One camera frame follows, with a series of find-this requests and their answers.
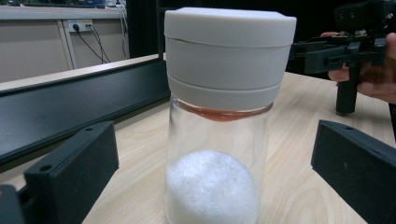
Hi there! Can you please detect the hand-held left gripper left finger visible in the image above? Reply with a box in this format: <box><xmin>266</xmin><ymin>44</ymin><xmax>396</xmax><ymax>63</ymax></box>
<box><xmin>23</xmin><ymin>120</ymin><xmax>120</xmax><ymax>224</ymax></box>

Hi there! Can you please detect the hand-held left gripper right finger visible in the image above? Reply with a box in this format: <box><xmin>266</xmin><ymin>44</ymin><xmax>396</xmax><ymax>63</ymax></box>
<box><xmin>310</xmin><ymin>119</ymin><xmax>396</xmax><ymax>224</ymax></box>

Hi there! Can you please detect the white jar cap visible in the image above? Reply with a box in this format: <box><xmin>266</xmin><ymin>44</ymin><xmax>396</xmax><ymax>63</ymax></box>
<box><xmin>163</xmin><ymin>7</ymin><xmax>298</xmax><ymax>49</ymax></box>

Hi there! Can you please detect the glass jar with white lid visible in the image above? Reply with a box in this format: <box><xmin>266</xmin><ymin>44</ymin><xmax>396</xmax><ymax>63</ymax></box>
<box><xmin>163</xmin><ymin>35</ymin><xmax>292</xmax><ymax>224</ymax></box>

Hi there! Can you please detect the black metal frame rail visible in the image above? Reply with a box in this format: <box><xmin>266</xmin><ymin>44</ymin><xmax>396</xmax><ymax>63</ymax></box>
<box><xmin>0</xmin><ymin>57</ymin><xmax>172</xmax><ymax>174</ymax></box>

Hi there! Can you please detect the black power cable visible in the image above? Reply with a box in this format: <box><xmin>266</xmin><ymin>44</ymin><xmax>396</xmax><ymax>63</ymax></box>
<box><xmin>72</xmin><ymin>23</ymin><xmax>106</xmax><ymax>64</ymax></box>
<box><xmin>87</xmin><ymin>23</ymin><xmax>111</xmax><ymax>64</ymax></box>

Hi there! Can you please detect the black metal frame post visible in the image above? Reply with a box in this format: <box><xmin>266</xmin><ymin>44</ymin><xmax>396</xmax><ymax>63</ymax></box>
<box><xmin>154</xmin><ymin>0</ymin><xmax>166</xmax><ymax>61</ymax></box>

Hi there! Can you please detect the white wall socket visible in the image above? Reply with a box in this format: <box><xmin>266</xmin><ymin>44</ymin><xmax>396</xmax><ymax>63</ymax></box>
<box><xmin>66</xmin><ymin>19</ymin><xmax>94</xmax><ymax>34</ymax></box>

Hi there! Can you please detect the white cable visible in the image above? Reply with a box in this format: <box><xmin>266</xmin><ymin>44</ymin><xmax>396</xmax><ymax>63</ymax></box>
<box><xmin>115</xmin><ymin>3</ymin><xmax>130</xmax><ymax>60</ymax></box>

